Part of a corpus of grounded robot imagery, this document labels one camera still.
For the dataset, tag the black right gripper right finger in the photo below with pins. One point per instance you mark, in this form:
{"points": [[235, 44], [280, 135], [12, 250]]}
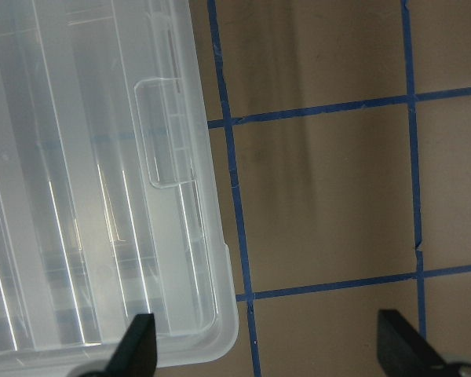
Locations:
{"points": [[401, 351]]}

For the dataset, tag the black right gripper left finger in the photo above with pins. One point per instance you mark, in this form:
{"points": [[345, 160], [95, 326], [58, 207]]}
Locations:
{"points": [[136, 354]]}

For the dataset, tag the clear plastic box lid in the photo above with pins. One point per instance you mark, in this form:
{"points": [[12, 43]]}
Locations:
{"points": [[108, 200]]}

